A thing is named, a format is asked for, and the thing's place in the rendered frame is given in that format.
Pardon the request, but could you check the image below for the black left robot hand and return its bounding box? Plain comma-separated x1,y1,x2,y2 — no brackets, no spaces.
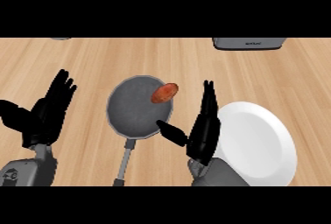
0,68,78,151

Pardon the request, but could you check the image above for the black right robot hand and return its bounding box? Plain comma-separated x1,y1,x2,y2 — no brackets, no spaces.
155,80,223,167

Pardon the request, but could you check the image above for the white plate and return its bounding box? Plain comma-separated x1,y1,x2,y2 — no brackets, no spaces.
212,101,298,187

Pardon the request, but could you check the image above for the orange sweet potato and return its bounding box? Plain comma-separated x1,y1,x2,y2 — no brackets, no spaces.
149,82,180,104

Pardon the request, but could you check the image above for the grey frying pan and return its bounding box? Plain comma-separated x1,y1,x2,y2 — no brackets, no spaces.
106,74,175,187

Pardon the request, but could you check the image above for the grey appliance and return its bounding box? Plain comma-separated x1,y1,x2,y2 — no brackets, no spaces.
211,37,288,52

